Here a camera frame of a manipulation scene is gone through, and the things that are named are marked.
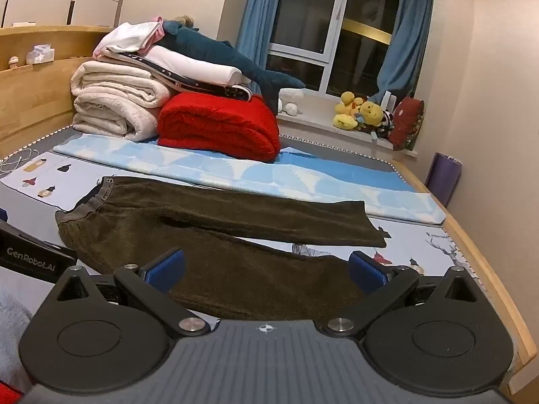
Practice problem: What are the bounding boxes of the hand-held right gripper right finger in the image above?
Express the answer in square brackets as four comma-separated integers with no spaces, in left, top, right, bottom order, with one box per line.
[323,250,480,339]

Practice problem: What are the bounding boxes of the cream folded fleece blanket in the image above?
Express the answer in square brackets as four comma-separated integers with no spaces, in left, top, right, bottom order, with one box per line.
[69,60,171,143]

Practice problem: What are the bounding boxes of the white printed bed sheet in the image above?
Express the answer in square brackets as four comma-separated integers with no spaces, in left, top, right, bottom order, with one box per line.
[0,151,481,282]

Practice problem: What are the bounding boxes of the pink and white cloth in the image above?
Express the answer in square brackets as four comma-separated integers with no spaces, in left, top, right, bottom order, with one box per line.
[93,16,166,57]

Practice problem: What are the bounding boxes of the red patterned pillow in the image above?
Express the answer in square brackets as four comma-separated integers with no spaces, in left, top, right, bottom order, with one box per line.
[387,96,426,151]

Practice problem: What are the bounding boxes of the white tissue box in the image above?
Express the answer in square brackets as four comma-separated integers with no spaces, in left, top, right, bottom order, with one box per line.
[26,44,55,65]

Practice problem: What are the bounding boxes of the light blue patterned blanket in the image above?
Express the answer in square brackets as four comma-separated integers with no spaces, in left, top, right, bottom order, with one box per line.
[53,133,447,225]

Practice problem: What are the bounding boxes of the white framed window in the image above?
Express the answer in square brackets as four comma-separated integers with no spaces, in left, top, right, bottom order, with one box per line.
[265,0,405,97]

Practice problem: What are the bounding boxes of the grey mattress with patterned trim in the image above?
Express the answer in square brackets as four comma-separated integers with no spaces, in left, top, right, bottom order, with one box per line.
[0,126,405,177]

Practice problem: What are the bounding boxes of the dark olive corduroy pants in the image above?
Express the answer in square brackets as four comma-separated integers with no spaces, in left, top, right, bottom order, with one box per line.
[55,175,388,321]

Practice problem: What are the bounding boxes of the white cable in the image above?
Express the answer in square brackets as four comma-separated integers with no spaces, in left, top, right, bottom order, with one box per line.
[0,147,45,173]

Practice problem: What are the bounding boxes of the purple rolled mat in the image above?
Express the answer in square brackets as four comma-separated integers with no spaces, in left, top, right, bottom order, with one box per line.
[424,152,463,207]

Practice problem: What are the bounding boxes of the red knitted blanket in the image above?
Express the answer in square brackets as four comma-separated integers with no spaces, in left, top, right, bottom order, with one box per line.
[157,93,282,163]

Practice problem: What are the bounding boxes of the yellow duck plush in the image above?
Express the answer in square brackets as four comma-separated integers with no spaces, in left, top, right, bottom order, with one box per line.
[332,92,365,130]

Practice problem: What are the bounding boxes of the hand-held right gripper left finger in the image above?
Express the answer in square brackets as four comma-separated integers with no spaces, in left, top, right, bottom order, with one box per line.
[55,249,211,338]

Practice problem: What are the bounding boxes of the black white striped plush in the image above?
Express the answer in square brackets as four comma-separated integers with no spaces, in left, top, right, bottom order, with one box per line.
[374,110,395,139]

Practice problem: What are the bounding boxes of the grey cloth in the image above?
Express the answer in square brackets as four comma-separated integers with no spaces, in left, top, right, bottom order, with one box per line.
[0,267,57,388]

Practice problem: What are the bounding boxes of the blue shark plush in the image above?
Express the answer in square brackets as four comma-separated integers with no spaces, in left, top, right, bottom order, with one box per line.
[158,19,306,114]

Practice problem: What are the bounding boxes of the white plush toy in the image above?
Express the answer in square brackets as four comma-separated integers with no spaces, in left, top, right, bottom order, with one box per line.
[278,88,305,115]

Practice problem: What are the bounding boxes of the white window sill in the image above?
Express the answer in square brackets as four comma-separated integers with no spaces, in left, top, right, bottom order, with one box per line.
[276,93,417,152]

